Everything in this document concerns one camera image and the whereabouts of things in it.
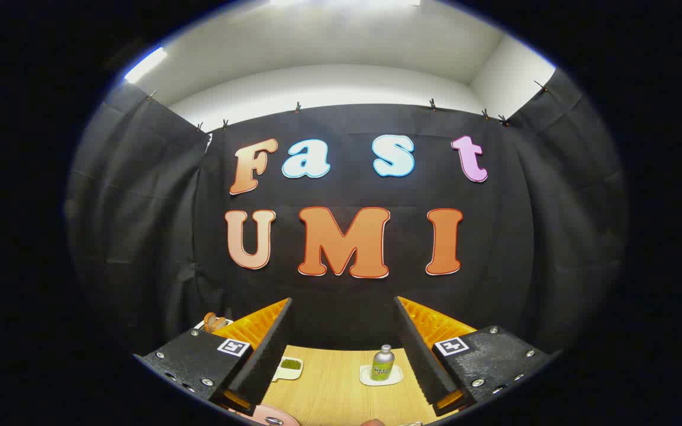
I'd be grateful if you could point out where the white square coaster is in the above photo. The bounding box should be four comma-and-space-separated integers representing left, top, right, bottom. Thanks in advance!
359, 364, 404, 387

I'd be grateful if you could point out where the row of small clips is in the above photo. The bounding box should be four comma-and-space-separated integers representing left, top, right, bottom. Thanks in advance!
147, 80, 550, 131

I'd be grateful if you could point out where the pink round plate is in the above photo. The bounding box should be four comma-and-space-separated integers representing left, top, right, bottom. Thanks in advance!
240, 405, 300, 426

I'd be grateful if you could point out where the white divided dish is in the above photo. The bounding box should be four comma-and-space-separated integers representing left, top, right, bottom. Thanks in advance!
272, 356, 304, 382

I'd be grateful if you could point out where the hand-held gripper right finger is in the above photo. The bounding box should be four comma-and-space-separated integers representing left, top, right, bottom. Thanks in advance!
394, 296, 556, 418

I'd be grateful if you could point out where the long ceiling light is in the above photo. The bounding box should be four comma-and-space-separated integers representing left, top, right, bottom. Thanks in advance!
125, 47, 168, 83

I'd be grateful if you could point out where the green soda bottle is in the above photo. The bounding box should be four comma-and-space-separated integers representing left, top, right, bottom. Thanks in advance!
369, 344, 395, 382

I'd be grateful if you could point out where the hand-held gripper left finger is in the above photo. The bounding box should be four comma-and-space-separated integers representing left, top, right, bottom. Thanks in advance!
134, 298, 293, 416

